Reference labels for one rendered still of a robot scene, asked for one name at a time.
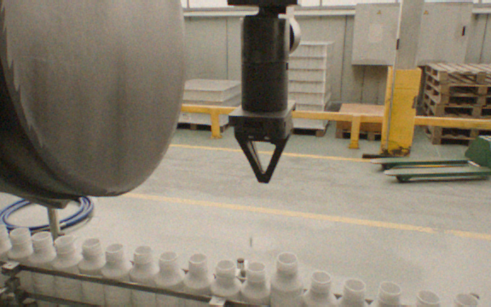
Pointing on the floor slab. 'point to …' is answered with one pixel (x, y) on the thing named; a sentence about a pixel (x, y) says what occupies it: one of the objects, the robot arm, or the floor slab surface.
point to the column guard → (401, 111)
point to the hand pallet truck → (483, 159)
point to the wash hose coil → (41, 224)
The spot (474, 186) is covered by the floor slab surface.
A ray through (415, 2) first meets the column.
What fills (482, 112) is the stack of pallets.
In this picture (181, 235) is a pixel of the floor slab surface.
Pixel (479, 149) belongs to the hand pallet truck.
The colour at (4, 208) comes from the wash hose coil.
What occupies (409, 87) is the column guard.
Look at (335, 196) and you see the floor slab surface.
